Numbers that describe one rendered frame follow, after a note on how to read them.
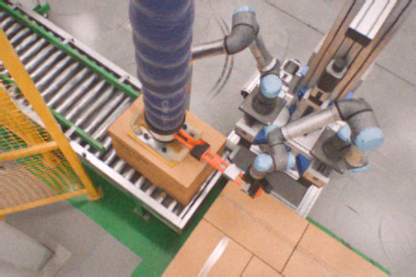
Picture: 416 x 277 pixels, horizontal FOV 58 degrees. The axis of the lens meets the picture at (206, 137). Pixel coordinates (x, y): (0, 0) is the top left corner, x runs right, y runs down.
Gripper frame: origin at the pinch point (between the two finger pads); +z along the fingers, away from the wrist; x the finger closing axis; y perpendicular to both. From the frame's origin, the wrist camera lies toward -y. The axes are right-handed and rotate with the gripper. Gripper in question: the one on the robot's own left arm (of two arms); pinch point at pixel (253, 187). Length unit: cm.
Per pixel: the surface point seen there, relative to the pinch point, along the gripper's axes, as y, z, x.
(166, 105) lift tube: 53, -38, 8
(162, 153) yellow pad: 52, 11, 12
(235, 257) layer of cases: -16, 54, 24
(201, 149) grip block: 34.7, -1.3, 0.5
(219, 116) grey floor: 63, 108, -79
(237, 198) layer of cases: 5, 54, -8
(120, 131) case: 82, 14, 16
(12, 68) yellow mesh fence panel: 98, -65, 45
